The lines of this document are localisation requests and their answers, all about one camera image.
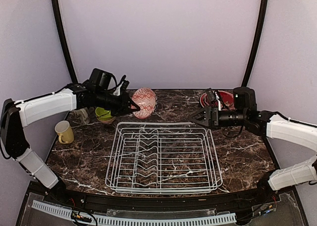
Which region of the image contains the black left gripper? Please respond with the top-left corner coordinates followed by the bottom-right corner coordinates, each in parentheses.
top-left (95, 89), bottom-right (141, 116)

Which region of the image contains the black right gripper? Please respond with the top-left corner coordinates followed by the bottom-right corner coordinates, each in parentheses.
top-left (189, 105), bottom-right (248, 130)

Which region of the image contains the white red patterned bowl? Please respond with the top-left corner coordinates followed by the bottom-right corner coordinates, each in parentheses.
top-left (132, 87), bottom-right (157, 119)

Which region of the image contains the red floral plate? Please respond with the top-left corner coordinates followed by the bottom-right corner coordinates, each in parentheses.
top-left (210, 91), bottom-right (234, 110)

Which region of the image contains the lime green bowl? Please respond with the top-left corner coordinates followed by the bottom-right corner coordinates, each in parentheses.
top-left (95, 107), bottom-right (112, 118)

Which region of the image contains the blue white zigzag bowl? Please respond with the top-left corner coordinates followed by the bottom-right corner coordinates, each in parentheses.
top-left (97, 116), bottom-right (116, 124)

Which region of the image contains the white patterned tall mug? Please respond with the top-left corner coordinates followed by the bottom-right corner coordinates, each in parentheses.
top-left (74, 108), bottom-right (90, 125)

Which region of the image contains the yellow mug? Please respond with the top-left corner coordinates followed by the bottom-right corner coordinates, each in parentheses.
top-left (54, 120), bottom-right (74, 144)

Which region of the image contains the light green plate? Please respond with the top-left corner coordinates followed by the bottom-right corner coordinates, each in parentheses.
top-left (199, 93), bottom-right (211, 108)

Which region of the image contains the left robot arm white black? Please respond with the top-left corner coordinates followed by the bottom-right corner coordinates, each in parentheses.
top-left (0, 84), bottom-right (140, 204)

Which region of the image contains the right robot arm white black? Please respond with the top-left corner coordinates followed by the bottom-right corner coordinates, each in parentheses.
top-left (188, 107), bottom-right (317, 203)

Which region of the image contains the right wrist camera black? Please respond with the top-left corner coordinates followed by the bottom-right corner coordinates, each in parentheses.
top-left (233, 87), bottom-right (257, 112)

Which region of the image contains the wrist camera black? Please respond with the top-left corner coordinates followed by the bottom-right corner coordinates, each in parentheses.
top-left (89, 68), bottom-right (116, 90)
top-left (233, 87), bottom-right (257, 112)

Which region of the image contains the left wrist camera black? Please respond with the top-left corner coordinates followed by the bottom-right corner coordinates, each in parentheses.
top-left (89, 68), bottom-right (116, 90)

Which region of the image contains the white wire dish rack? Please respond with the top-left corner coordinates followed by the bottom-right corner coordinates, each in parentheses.
top-left (105, 122), bottom-right (223, 195)

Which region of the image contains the black front rail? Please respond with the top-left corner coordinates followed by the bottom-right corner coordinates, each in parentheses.
top-left (44, 187), bottom-right (305, 222)

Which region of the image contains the white slotted cable duct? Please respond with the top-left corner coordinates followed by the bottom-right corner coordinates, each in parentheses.
top-left (31, 200), bottom-right (237, 226)

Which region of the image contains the right black frame post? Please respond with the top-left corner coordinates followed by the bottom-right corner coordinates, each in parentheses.
top-left (241, 0), bottom-right (268, 87)

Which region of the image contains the black frame post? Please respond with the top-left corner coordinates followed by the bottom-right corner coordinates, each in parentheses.
top-left (241, 0), bottom-right (268, 87)
top-left (51, 0), bottom-right (78, 83)

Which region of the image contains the left black frame post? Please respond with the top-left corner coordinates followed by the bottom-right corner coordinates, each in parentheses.
top-left (51, 0), bottom-right (78, 83)

